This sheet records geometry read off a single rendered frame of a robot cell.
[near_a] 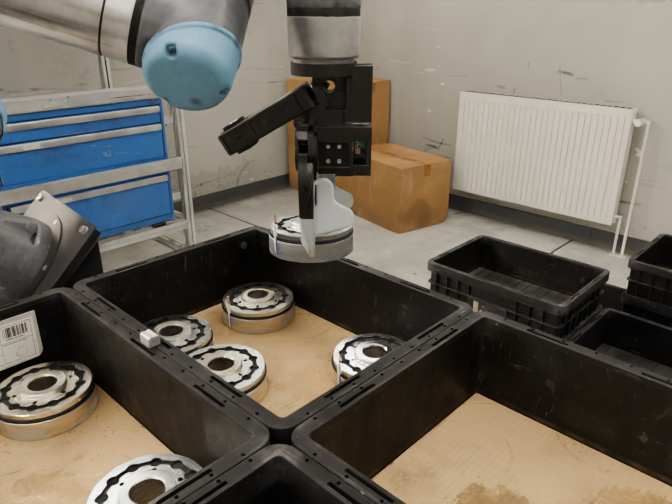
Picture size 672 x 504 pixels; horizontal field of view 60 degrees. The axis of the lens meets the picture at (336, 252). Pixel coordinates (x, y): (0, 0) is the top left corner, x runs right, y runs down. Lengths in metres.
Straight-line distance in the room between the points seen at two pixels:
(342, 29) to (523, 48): 3.07
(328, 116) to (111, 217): 2.15
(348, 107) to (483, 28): 3.17
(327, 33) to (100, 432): 0.47
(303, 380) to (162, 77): 0.39
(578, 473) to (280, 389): 0.33
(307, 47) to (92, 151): 2.09
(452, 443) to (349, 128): 0.34
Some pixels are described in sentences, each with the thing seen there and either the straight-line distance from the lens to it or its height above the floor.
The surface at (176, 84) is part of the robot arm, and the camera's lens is 0.52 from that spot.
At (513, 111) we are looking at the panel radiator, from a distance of 3.56.
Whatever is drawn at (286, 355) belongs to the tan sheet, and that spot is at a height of 0.83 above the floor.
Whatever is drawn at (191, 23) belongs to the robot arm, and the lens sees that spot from 0.51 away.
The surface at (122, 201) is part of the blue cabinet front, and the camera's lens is 2.73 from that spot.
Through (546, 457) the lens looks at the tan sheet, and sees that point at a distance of 0.65.
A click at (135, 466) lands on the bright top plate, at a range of 0.60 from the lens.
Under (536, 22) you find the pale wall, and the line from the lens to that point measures 3.62.
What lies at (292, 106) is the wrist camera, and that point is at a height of 1.15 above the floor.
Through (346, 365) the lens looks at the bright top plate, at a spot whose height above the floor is 0.86.
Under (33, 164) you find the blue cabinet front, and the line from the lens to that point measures 2.56.
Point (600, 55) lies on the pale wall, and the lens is 3.47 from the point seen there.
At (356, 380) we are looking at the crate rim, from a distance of 0.55.
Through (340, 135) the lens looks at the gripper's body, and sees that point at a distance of 0.62.
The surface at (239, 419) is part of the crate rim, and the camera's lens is 0.51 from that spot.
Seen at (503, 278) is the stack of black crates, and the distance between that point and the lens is 1.84.
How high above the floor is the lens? 1.24
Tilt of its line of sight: 23 degrees down
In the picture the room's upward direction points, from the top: straight up
